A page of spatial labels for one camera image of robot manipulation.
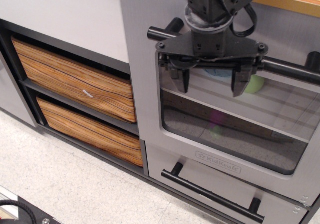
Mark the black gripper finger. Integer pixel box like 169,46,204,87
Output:
169,67,190,93
231,69,252,97

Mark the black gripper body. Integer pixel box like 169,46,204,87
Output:
155,7,268,75

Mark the grey toy oven door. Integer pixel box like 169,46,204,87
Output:
120,0,320,212

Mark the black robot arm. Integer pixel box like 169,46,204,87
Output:
147,0,268,97

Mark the grey drawer under oven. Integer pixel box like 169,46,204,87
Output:
146,145,308,224

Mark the green toy ball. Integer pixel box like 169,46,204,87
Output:
244,75,265,94

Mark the upper wood pattern storage bin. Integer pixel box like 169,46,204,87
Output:
11,36,137,123

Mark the wood pattern storage bin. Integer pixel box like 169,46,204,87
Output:
36,96,143,167
11,36,137,123

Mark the grey toy kitchen cabinet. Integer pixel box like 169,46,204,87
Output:
0,0,320,224

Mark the lower wood pattern storage bin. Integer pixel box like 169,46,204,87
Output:
36,96,143,167

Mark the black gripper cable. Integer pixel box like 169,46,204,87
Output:
229,3,258,38

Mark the black oven door handle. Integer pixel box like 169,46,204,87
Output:
147,18,320,95

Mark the black drawer handle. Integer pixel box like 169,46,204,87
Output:
161,162,265,224

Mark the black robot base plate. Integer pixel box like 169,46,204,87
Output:
0,194,62,224

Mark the black braided cable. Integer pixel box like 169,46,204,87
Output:
0,198,44,224

